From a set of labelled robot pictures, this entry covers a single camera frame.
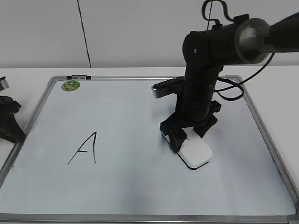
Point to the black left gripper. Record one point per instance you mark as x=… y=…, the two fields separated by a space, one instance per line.
x=9 y=128

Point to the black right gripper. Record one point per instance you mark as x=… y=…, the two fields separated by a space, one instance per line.
x=173 y=126

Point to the white whiteboard eraser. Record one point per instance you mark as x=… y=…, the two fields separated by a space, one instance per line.
x=194 y=152

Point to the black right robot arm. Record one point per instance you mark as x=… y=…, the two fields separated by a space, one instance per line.
x=245 y=41

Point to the round green magnet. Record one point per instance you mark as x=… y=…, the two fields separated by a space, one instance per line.
x=71 y=85

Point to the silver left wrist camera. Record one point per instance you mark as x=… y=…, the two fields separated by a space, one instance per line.
x=3 y=83

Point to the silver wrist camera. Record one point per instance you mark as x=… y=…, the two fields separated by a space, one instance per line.
x=168 y=87
x=3 y=83

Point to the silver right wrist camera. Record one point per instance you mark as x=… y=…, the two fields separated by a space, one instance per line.
x=168 y=87

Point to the white board with aluminium frame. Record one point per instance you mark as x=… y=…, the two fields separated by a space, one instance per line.
x=96 y=154

